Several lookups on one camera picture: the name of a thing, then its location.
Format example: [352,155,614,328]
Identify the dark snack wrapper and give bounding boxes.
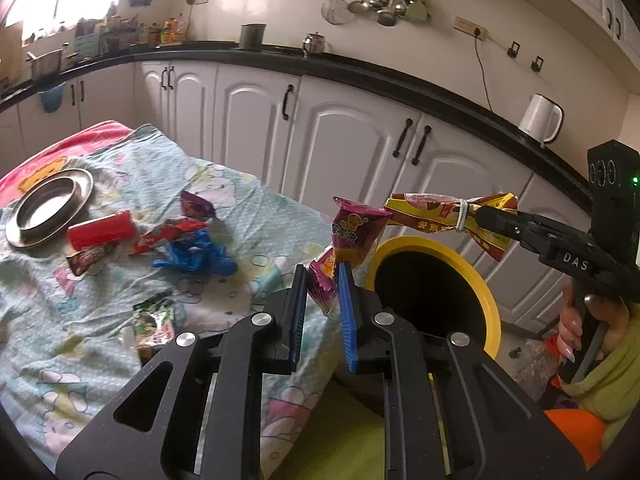
[65,242,118,276]

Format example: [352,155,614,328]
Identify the purple snack wrapper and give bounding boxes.
[180,190,217,221]

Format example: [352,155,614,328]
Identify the beige power outlet strip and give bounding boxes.
[454,16,488,41]

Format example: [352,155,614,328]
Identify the red snack wrapper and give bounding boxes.
[129,219,208,257]

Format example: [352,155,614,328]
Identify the person's right forearm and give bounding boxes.
[560,332,640,451]

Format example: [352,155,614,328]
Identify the white electric kettle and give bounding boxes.
[517,93,563,147]

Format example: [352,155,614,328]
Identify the pink snack packet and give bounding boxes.
[307,195,393,316]

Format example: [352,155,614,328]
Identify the light blue cartoon printed blanket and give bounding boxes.
[0,124,381,473]

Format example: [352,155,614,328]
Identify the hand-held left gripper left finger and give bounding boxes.
[55,264,308,480]

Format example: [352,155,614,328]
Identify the orange object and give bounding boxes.
[542,407,608,468]

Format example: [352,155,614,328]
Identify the white upper kitchen cabinets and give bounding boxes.
[532,0,640,56]

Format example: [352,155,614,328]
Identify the red snack box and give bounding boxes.
[66,211,136,251]

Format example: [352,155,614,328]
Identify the yellow-rimmed trash bin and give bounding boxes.
[365,236,502,361]

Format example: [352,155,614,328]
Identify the steel cooking pot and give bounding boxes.
[26,49,66,81]

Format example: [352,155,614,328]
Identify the black power cable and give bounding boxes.
[472,35,496,111]

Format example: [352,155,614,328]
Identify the clear plastic bag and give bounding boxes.
[510,340,561,401]

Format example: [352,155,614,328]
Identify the metal teapot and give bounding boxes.
[302,31,328,58]

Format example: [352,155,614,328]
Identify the blue hanging holder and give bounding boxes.
[39,85,66,113]

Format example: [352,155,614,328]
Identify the person's right hand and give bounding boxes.
[557,280,631,363]

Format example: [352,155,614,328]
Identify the round metal plate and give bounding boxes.
[6,167,95,250]

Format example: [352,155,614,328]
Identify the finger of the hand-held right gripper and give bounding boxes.
[474,207,571,243]
[492,227,543,261]

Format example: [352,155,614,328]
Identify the red blanket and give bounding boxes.
[0,120,136,201]

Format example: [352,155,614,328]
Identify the dark metal cup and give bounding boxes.
[239,22,267,51]

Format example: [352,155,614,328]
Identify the person's green clothed leg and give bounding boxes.
[270,385,391,480]

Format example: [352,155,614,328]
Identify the yellow snack packet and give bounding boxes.
[384,191,518,262]

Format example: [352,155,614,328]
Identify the green snack packet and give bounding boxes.
[131,297,177,366]

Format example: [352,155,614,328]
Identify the blue plastic glove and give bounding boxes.
[152,230,236,276]

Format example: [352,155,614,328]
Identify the black kitchen countertop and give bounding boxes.
[0,42,601,201]

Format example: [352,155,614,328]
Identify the group of condiment bottles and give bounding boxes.
[137,15,188,46]

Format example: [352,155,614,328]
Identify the dish rack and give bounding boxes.
[75,12,138,56]

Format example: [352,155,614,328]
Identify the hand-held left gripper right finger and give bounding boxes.
[337,262,586,480]

